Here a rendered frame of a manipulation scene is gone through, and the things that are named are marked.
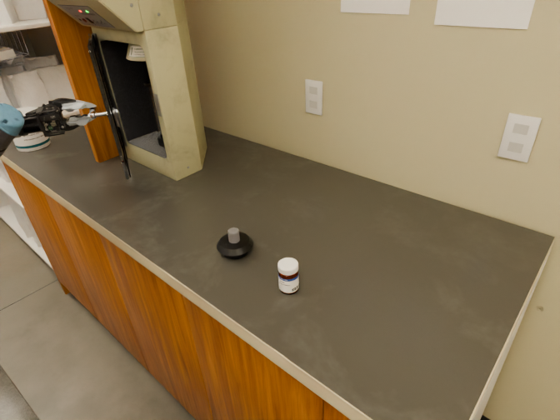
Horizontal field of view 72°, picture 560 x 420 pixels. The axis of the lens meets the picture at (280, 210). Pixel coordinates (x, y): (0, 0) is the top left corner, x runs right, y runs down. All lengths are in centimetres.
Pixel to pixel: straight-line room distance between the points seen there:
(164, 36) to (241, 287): 76
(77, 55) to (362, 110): 96
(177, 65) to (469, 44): 81
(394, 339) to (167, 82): 95
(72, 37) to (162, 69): 39
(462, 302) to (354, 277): 23
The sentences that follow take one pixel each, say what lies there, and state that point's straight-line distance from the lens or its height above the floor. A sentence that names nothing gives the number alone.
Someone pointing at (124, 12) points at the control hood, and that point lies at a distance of 121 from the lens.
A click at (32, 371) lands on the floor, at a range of 228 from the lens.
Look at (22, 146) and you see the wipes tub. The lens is 193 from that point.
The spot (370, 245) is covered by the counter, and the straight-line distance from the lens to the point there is 101.
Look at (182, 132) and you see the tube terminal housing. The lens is 134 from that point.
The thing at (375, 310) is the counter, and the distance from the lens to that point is 85.
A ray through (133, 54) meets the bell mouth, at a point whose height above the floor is 133.
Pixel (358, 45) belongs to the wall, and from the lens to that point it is 126.
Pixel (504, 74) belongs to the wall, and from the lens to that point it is 111.
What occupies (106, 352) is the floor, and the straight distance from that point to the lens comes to 217.
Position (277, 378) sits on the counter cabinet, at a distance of 92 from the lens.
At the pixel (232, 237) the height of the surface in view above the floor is 100.
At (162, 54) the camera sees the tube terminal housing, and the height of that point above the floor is 134.
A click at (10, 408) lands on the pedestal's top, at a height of 94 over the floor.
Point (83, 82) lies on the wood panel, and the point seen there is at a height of 123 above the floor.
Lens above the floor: 155
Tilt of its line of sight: 33 degrees down
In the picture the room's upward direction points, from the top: 3 degrees counter-clockwise
